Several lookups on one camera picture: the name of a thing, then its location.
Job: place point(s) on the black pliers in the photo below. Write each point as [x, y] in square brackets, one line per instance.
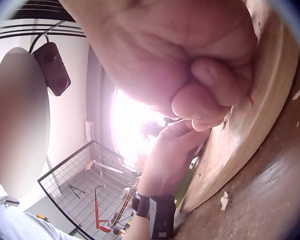
[76, 191]

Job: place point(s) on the person's left hand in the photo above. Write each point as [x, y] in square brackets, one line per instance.
[165, 162]

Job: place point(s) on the yellow and black tool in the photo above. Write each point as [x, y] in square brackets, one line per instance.
[42, 217]

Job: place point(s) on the person's right hand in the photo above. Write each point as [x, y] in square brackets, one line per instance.
[150, 45]

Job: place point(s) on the green mat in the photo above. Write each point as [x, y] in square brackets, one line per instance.
[184, 181]

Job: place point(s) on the black wrist band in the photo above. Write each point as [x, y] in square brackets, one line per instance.
[157, 212]

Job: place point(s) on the bright window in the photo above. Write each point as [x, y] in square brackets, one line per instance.
[130, 120]

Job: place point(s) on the person's right fingers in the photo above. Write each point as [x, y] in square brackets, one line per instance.
[207, 75]

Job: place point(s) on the round wooden board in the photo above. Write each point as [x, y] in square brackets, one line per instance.
[252, 140]

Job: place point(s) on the white wood chip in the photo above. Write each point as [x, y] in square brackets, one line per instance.
[299, 93]
[225, 200]

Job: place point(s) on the person's body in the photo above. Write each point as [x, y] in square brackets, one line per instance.
[20, 222]

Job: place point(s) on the white wall switch box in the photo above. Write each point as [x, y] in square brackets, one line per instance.
[89, 130]

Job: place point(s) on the red hacksaw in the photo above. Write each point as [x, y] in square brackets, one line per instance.
[97, 207]

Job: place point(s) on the person's left fingers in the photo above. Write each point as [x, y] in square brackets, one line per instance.
[175, 128]

